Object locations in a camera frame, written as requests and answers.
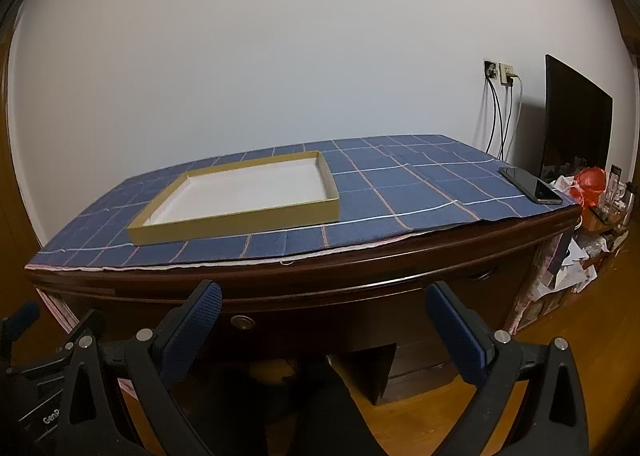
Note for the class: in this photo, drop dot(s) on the blue plaid cloth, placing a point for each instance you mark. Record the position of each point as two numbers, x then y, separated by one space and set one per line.
390 187

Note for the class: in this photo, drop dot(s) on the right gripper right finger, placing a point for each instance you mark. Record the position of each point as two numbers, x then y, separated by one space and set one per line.
552 416

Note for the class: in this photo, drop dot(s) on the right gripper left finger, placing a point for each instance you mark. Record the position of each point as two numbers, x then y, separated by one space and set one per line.
96 421

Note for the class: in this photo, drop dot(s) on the dark wooden dresser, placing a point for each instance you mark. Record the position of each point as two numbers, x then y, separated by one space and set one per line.
365 307

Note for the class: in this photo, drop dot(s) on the red plastic bag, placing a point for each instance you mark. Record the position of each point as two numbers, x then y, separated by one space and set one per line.
587 186

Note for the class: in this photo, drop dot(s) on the shallow cardboard tray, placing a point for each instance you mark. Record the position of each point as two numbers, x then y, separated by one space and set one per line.
244 197

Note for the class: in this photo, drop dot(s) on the white wall outlet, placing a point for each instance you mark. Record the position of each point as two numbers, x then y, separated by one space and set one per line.
506 74

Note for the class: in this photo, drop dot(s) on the black smartphone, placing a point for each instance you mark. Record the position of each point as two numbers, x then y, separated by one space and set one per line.
533 188

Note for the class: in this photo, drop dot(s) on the dark wall outlet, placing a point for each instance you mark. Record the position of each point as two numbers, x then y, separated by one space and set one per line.
491 69

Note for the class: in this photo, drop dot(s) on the black flat monitor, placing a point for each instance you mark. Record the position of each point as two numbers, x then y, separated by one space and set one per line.
577 129

